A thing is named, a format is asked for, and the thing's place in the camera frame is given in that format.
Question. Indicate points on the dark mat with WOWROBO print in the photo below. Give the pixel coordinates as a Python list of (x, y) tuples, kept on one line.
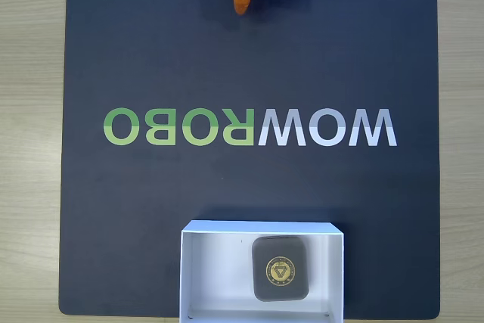
[(151, 54)]

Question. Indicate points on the grey square usb device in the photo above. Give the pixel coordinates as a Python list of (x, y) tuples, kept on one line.
[(280, 255)]

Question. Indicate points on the white open cardboard box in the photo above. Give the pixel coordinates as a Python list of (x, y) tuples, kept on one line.
[(215, 281)]

